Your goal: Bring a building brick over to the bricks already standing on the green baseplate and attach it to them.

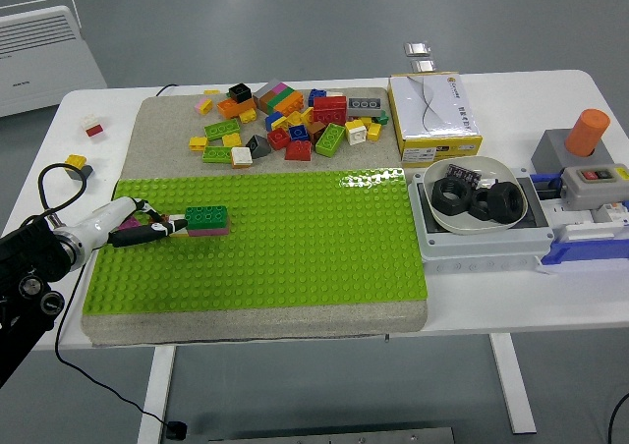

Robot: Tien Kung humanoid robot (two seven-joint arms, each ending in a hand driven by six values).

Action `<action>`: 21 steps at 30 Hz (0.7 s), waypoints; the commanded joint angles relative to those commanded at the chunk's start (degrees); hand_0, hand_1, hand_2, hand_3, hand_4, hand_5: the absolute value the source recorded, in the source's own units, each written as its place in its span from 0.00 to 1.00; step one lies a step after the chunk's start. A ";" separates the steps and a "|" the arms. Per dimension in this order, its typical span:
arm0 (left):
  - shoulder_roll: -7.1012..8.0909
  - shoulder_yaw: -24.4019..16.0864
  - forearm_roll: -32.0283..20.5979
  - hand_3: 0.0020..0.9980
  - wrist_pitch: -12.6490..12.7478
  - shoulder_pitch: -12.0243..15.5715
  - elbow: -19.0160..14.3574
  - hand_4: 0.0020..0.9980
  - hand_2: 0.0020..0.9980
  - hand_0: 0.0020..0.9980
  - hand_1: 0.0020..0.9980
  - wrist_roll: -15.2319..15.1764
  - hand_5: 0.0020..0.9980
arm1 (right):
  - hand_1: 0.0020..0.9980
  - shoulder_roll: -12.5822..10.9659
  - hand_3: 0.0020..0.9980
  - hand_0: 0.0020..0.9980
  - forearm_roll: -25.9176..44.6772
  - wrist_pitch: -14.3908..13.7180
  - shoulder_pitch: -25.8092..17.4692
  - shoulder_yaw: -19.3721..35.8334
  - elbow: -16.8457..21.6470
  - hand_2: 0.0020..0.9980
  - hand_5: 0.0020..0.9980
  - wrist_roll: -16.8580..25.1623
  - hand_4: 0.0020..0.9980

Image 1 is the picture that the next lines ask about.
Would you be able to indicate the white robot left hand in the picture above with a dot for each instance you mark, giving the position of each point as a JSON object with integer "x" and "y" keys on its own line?
{"x": 113, "y": 215}

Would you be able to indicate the brown building brick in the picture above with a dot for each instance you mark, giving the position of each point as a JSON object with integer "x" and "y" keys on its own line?
{"x": 317, "y": 130}
{"x": 267, "y": 102}
{"x": 153, "y": 220}

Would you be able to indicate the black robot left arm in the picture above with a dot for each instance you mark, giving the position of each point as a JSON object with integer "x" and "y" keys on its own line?
{"x": 24, "y": 262}

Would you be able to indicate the grey building brick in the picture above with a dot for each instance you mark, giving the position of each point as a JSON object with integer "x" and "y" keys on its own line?
{"x": 84, "y": 171}
{"x": 265, "y": 90}

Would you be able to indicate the yellow building brick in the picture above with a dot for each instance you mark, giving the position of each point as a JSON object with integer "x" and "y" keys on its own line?
{"x": 293, "y": 119}
{"x": 248, "y": 116}
{"x": 198, "y": 143}
{"x": 367, "y": 120}
{"x": 231, "y": 140}
{"x": 76, "y": 159}
{"x": 375, "y": 131}
{"x": 306, "y": 116}

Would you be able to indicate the red and white brick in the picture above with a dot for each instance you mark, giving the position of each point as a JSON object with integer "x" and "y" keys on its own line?
{"x": 94, "y": 131}

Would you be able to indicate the dark green long brick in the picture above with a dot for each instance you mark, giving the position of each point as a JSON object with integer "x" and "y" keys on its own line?
{"x": 206, "y": 217}

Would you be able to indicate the small white building brick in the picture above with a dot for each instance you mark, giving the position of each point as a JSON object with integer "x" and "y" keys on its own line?
{"x": 89, "y": 120}

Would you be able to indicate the pink long brick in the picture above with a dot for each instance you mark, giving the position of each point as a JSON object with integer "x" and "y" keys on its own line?
{"x": 211, "y": 232}

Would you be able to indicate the light green long brick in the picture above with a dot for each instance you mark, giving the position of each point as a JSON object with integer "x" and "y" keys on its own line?
{"x": 222, "y": 129}
{"x": 331, "y": 140}
{"x": 216, "y": 155}

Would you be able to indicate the white and orange brick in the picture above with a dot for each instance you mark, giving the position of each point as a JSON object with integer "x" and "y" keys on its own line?
{"x": 241, "y": 156}

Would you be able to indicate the pink and yellow brick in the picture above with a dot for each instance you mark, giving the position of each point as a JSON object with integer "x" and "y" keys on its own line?
{"x": 203, "y": 106}

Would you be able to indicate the orange building brick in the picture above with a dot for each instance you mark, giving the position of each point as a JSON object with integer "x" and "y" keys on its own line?
{"x": 229, "y": 108}
{"x": 292, "y": 106}

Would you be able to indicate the grey sloped brick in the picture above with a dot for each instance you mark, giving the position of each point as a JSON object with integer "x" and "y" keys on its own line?
{"x": 258, "y": 147}

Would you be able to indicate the black building brick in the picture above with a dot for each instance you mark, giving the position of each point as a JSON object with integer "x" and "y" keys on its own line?
{"x": 240, "y": 92}

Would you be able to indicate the green studded baseplate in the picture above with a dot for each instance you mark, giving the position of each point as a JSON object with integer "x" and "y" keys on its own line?
{"x": 295, "y": 245}

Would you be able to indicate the blue building brick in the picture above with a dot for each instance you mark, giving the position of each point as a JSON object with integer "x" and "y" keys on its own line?
{"x": 298, "y": 132}
{"x": 317, "y": 95}
{"x": 272, "y": 121}

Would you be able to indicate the green building brick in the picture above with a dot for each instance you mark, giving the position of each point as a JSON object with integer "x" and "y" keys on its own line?
{"x": 285, "y": 97}

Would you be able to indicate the flat pink brick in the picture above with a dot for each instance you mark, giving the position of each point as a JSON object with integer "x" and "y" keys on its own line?
{"x": 283, "y": 89}

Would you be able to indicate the large red building brick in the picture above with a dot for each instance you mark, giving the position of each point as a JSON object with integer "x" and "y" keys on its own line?
{"x": 330, "y": 111}

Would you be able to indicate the small beige brick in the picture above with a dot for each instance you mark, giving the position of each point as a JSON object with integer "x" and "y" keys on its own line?
{"x": 335, "y": 94}

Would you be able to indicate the white and yellow brick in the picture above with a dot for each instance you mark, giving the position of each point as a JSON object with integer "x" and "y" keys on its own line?
{"x": 356, "y": 132}

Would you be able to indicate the grey long brick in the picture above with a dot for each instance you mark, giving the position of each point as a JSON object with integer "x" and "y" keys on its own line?
{"x": 365, "y": 105}

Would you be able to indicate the small green brick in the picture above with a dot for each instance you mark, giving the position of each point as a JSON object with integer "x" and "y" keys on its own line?
{"x": 383, "y": 118}

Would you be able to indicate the white panel heater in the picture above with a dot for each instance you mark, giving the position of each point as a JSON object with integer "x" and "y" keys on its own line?
{"x": 44, "y": 66}

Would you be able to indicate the grey-brown mat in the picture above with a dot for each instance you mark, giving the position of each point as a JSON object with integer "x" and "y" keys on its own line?
{"x": 245, "y": 325}

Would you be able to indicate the white table leg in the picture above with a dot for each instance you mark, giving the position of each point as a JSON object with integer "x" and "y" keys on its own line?
{"x": 511, "y": 385}
{"x": 157, "y": 395}

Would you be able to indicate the black plug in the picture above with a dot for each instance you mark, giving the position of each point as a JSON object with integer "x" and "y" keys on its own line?
{"x": 176, "y": 430}

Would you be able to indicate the grey metal plate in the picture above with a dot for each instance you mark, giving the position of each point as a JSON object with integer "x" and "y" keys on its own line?
{"x": 344, "y": 436}

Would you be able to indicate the large black hex nut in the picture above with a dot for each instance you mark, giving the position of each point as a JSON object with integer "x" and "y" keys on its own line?
{"x": 440, "y": 204}
{"x": 495, "y": 214}
{"x": 476, "y": 214}

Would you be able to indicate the white and yellow cardboard box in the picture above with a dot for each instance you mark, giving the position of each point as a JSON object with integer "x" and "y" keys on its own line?
{"x": 433, "y": 115}

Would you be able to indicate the silver floor socket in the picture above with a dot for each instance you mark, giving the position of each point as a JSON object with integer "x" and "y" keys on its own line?
{"x": 417, "y": 48}
{"x": 423, "y": 66}

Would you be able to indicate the purple circuit board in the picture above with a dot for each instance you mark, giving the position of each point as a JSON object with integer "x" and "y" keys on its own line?
{"x": 461, "y": 174}

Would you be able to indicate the grey junction box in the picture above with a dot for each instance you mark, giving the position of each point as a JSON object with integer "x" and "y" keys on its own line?
{"x": 473, "y": 253}

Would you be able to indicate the white bowl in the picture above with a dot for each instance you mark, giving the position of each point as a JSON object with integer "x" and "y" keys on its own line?
{"x": 493, "y": 170}

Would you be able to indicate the grey block with hole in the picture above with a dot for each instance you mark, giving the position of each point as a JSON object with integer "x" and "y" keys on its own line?
{"x": 551, "y": 152}

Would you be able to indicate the blue and white breaker assembly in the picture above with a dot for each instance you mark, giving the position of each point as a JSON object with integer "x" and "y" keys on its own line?
{"x": 566, "y": 256}

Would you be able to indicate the orange cylinder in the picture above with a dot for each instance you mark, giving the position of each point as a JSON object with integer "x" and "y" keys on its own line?
{"x": 586, "y": 133}

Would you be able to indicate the grey push-button switch box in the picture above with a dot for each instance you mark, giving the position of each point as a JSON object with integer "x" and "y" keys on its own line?
{"x": 586, "y": 194}

